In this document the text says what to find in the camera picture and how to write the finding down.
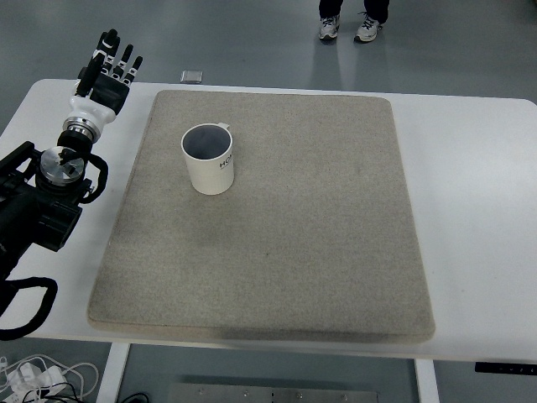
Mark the grey-brown felt mat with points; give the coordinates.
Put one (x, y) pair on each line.
(268, 252)

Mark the white power strip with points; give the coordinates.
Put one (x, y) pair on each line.
(40, 378)

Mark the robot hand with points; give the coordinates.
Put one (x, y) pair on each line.
(90, 109)

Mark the person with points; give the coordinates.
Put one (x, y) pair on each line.
(328, 25)

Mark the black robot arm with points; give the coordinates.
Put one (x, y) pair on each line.
(21, 214)

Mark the white table leg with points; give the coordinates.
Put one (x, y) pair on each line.
(428, 382)
(113, 373)

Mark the silver floor socket plate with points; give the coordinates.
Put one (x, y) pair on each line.
(191, 76)

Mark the white cup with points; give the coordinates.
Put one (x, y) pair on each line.
(210, 172)

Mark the grey metal plate with screws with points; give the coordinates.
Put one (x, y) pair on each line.
(272, 394)

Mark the black table control panel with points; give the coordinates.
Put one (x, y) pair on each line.
(503, 367)

